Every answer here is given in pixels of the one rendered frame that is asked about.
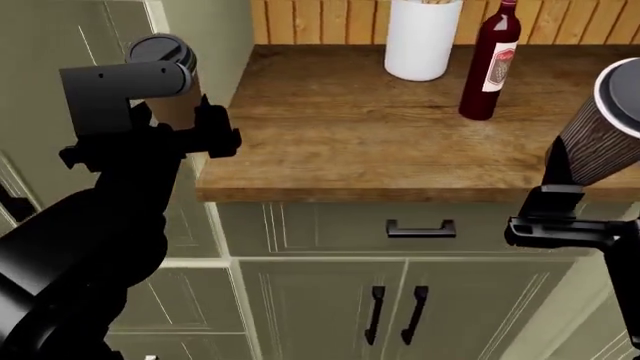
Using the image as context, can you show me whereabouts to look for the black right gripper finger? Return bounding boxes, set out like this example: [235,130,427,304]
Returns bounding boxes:
[518,134,587,221]

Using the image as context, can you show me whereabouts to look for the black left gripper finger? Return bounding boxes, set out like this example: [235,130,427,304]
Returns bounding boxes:
[129,99,162,131]
[193,94,243,159]

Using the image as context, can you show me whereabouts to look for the plain brown cup black lid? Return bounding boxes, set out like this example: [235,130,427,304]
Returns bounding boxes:
[124,33,204,132]

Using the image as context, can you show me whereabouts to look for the ribbed dark brown cup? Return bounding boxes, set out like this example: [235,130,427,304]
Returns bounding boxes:
[554,57,640,188]

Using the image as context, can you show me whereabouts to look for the green cabinet door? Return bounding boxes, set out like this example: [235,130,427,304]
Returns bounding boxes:
[238,259,407,360]
[404,259,576,360]

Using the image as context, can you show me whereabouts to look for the green drawer front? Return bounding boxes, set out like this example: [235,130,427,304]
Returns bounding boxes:
[218,201,594,261]

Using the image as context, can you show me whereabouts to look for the red wine bottle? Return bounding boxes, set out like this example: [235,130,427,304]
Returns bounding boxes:
[458,0,523,122]

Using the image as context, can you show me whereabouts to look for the green side cabinet panel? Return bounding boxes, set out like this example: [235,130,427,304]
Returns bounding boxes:
[107,261,251,360]

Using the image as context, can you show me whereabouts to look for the white cylindrical utensil holder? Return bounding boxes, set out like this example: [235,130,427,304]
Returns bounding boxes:
[383,0,464,83]

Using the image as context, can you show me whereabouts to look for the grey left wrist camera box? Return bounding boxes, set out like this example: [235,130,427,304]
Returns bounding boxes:
[59,60,195,137]

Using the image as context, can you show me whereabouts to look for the black drawer handle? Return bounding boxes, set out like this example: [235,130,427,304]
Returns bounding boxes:
[385,219,457,239]

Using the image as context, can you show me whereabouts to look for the black side cabinet handle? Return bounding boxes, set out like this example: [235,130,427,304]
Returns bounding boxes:
[0,181,39,225]

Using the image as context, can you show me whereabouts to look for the black cabinet door handle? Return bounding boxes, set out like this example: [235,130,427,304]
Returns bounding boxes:
[363,285,387,347]
[400,285,430,347]

